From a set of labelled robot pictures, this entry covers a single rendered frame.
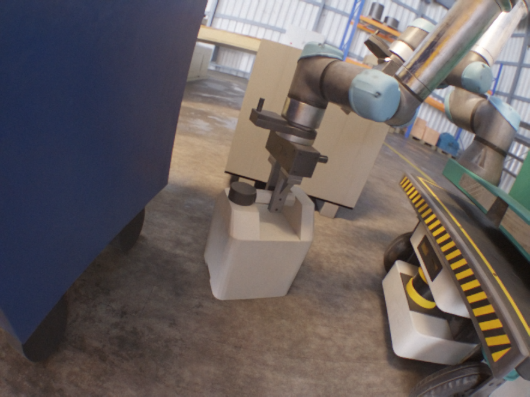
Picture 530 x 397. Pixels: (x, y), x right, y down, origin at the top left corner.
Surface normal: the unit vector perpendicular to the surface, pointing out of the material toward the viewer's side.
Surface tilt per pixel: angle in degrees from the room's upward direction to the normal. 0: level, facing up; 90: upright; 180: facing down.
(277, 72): 90
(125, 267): 0
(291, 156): 90
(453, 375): 44
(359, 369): 0
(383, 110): 90
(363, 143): 90
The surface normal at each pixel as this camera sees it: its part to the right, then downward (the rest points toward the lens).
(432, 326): 0.28, -0.85
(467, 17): -0.58, 0.35
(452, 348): -0.22, 0.39
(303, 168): 0.32, 0.51
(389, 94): 0.57, 0.51
